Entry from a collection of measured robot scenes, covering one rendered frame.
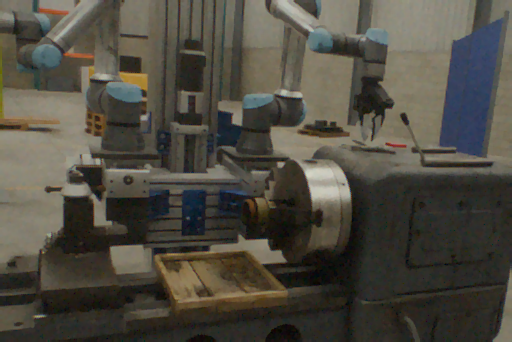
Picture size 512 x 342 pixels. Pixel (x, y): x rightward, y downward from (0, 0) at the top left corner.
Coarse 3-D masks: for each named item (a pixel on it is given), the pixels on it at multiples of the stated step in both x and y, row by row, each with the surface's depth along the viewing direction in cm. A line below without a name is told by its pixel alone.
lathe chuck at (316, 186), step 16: (288, 160) 162; (304, 160) 159; (320, 160) 161; (288, 176) 163; (304, 176) 152; (320, 176) 153; (304, 192) 153; (320, 192) 150; (336, 192) 152; (304, 208) 152; (320, 208) 149; (336, 208) 151; (304, 224) 152; (320, 224) 150; (336, 224) 151; (288, 240) 163; (304, 240) 153; (320, 240) 151; (336, 240) 153; (288, 256) 163; (304, 256) 153; (320, 256) 156
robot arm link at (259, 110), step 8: (248, 96) 208; (256, 96) 207; (264, 96) 207; (272, 96) 211; (248, 104) 207; (256, 104) 206; (264, 104) 207; (272, 104) 211; (280, 104) 213; (248, 112) 208; (256, 112) 207; (264, 112) 208; (272, 112) 210; (280, 112) 213; (248, 120) 208; (256, 120) 208; (264, 120) 209; (272, 120) 212; (256, 128) 208; (264, 128) 210
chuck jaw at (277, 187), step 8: (272, 168) 163; (280, 168) 164; (272, 176) 164; (280, 176) 163; (272, 184) 161; (280, 184) 162; (264, 192) 159; (272, 192) 160; (280, 192) 161; (288, 192) 162; (272, 200) 159; (280, 200) 160; (288, 200) 162
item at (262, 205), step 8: (248, 200) 155; (256, 200) 155; (264, 200) 156; (248, 208) 152; (256, 208) 153; (264, 208) 154; (248, 216) 152; (256, 216) 153; (264, 216) 154; (248, 224) 154; (256, 224) 154; (264, 224) 155
